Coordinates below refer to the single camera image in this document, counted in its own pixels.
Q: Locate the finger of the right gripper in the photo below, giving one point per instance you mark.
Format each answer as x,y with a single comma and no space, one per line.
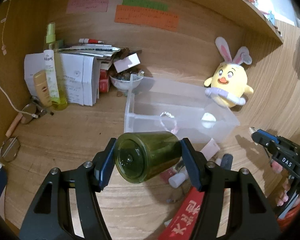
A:
265,139

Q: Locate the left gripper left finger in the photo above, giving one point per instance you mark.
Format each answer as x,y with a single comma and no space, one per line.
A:
49,215

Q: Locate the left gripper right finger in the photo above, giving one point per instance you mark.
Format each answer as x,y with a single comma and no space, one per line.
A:
250,214

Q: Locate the large pink cosmetic tube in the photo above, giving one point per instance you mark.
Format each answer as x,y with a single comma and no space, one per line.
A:
210,149

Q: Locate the red tea packet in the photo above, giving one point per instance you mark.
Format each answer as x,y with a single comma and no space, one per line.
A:
182,224

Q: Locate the dark green glass bottle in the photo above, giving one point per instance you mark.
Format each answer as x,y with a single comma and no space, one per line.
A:
141,156

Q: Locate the person's right hand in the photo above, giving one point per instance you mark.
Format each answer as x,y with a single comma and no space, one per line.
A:
279,194

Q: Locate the white tape roll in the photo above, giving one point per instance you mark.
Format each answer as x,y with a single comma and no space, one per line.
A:
208,120

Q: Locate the yellow chick bunny plush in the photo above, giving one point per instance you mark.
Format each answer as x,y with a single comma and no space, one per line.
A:
229,82

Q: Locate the round eyeglasses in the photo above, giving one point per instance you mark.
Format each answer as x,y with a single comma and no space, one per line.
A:
12,143

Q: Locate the small white vial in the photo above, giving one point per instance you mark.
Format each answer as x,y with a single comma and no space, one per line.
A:
176,180

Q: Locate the clear plastic storage bin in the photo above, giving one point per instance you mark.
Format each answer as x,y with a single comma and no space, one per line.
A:
171,106

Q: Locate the beige cosmetic bottle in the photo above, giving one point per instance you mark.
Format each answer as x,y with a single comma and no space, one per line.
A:
41,86

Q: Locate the white folded paper stack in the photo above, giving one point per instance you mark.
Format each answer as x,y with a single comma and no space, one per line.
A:
81,75

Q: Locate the white ceramic bowl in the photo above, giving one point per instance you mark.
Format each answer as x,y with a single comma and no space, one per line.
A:
125,85

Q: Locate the red box under papers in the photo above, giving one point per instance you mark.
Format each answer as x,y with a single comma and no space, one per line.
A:
104,81

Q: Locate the small white pink box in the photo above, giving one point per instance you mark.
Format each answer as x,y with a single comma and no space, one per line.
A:
126,63

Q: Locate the orange paper note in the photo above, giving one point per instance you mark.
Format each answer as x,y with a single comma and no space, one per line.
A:
146,16

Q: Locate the stack of booklets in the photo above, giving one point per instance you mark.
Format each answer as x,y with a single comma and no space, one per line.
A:
101,51

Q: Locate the red white marker pen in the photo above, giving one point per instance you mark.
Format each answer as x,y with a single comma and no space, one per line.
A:
90,41

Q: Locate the green spray bottle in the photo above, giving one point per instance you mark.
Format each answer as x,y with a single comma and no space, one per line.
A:
51,43

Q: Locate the green paper note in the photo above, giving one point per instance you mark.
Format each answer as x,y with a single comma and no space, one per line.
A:
146,4

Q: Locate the pink paper note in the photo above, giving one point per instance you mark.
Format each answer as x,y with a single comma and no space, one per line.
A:
77,6

